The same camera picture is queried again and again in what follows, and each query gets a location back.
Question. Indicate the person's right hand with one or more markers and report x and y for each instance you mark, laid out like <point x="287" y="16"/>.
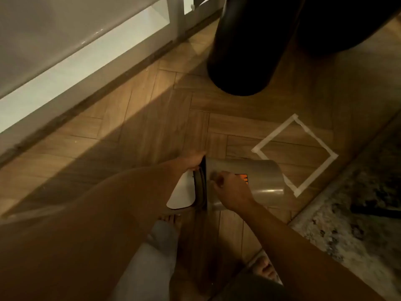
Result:
<point x="233" y="193"/>

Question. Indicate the person's left hand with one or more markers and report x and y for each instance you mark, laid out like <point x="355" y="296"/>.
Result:
<point x="189" y="159"/>

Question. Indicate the person's right fingers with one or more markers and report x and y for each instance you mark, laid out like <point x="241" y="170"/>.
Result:
<point x="219" y="182"/>

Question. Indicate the person's left fingers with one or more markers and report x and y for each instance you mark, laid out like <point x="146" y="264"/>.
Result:
<point x="196" y="167"/>

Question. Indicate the grey cylindrical bin with lid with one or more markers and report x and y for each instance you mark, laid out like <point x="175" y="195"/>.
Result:
<point x="250" y="181"/>

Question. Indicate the person's right forearm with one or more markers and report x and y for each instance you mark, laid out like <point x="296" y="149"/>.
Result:
<point x="300" y="257"/>

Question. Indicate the person's left forearm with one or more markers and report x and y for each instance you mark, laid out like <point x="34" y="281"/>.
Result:
<point x="94" y="222"/>

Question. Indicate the person's left foot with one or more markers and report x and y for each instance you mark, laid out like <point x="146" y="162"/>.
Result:
<point x="171" y="220"/>

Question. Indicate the person's foot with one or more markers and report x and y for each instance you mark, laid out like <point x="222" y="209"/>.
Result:
<point x="264" y="268"/>
<point x="171" y="220"/>

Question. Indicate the person's right foot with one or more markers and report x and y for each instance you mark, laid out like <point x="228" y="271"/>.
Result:
<point x="264" y="268"/>

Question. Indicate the white tape square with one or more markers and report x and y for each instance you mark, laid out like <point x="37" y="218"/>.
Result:
<point x="297" y="122"/>

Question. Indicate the person's left leg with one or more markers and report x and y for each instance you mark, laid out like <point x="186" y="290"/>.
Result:
<point x="147" y="266"/>

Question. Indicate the person's leg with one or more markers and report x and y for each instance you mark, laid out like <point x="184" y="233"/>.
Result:
<point x="147" y="266"/>
<point x="250" y="289"/>

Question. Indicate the person's right leg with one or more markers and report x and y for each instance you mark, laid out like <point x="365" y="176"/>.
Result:
<point x="250" y="289"/>

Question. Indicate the large black cylinder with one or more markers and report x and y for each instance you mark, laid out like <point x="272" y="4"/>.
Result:
<point x="250" y="46"/>
<point x="341" y="21"/>

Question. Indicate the mottled grey rug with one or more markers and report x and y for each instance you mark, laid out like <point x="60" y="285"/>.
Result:
<point x="354" y="235"/>

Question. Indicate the black object on rug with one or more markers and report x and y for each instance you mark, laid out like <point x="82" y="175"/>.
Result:
<point x="376" y="211"/>

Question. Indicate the white window frame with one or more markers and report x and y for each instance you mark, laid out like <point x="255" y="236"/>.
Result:
<point x="78" y="72"/>

